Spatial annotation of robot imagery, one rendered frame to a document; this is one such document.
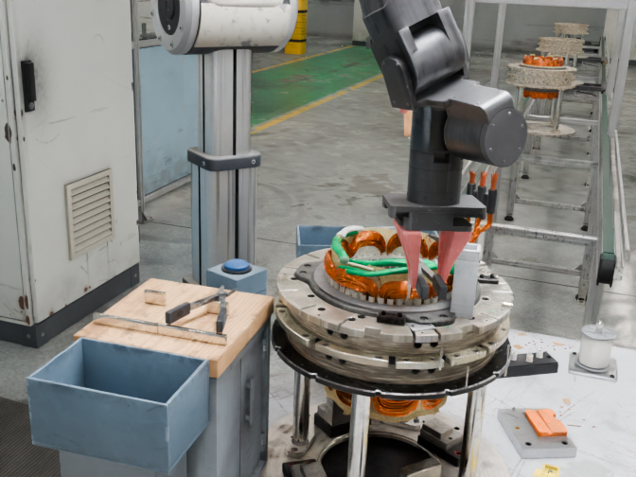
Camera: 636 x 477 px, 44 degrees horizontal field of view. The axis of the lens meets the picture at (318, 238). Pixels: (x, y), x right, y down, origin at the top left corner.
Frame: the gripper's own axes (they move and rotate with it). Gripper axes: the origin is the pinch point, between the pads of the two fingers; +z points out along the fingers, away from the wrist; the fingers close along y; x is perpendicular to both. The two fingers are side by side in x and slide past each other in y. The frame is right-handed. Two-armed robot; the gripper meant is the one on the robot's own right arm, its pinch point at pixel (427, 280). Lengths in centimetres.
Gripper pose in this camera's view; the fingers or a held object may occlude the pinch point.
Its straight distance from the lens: 87.7
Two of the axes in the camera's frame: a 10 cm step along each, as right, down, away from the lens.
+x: -0.7, -2.7, 9.6
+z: -0.3, 9.6, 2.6
